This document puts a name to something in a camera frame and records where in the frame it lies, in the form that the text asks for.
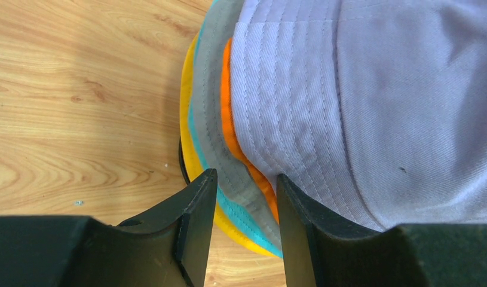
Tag grey hat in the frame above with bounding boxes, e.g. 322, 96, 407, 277
191, 0, 283, 252

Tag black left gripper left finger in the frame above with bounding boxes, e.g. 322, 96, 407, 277
0, 169, 217, 286

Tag orange hat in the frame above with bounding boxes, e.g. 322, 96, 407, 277
220, 38, 280, 223

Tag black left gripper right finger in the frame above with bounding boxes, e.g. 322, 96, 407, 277
277, 175, 487, 286

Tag light blue bucket hat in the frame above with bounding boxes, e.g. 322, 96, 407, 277
188, 0, 284, 259

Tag yellow bucket hat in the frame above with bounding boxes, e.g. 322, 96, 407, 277
179, 36, 277, 257

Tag lavender hat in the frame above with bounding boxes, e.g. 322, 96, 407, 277
231, 1, 487, 231

